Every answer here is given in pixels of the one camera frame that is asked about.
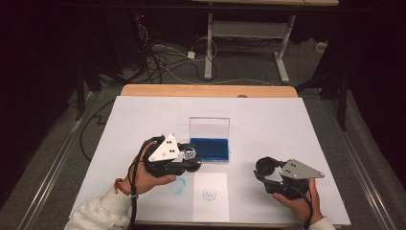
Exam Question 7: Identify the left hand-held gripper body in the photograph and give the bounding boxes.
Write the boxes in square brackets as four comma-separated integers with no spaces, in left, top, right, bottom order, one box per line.
[140,132,188,178]

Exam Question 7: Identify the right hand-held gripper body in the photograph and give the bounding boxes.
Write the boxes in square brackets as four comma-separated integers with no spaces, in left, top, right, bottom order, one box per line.
[263,158,326,201]

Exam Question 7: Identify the black round stamp cap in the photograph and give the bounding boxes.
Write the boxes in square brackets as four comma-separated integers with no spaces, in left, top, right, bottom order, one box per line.
[255,156,276,176]

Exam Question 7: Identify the blue ink pad clear case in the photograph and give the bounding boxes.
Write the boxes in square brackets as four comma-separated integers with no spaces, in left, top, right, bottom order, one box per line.
[188,116,232,164]

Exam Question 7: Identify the small white paper card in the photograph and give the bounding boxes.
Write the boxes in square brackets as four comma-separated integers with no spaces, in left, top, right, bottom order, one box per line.
[192,172,231,223]

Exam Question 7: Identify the person's right hand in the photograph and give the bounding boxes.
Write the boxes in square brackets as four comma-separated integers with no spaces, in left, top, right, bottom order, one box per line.
[272,177,324,224]

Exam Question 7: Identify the person's left hand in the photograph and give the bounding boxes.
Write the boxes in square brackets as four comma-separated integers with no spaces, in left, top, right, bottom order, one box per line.
[127,142,177,196]

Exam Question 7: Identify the large white table cover sheet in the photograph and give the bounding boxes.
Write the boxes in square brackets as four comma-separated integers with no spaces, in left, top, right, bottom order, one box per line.
[70,95,352,226]

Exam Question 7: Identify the wooden table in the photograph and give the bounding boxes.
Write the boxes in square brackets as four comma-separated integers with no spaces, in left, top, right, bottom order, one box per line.
[120,83,300,99]

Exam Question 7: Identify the black stand leg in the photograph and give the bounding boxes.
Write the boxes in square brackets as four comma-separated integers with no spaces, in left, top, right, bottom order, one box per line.
[75,61,88,122]
[337,72,350,132]

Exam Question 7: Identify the white power strip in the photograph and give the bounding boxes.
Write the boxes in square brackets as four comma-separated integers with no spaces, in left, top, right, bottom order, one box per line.
[315,40,329,54]

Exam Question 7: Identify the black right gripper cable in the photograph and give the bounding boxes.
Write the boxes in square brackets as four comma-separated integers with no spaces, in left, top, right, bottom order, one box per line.
[286,183,315,230]

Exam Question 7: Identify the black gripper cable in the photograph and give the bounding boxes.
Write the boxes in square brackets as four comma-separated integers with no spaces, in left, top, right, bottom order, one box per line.
[286,183,315,230]
[126,135,167,230]

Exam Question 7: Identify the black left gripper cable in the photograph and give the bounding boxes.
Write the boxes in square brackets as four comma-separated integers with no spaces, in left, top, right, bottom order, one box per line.
[126,135,167,230]

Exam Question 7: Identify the orange bracelet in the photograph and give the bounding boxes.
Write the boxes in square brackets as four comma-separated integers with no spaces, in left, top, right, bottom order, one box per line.
[114,177,132,196]

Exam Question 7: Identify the metal floor rail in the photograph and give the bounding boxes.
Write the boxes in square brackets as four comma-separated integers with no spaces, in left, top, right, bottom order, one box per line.
[15,91,99,230]
[329,126,398,230]

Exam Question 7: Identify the black floor cable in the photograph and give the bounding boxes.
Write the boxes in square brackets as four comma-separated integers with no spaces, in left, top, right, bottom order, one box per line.
[79,99,117,162]

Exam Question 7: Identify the tangle of floor cables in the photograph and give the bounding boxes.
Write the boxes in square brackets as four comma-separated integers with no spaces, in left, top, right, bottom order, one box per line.
[135,12,219,85]

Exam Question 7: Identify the white frame desk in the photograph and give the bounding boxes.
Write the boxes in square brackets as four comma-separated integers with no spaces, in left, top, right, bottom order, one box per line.
[191,0,340,84]

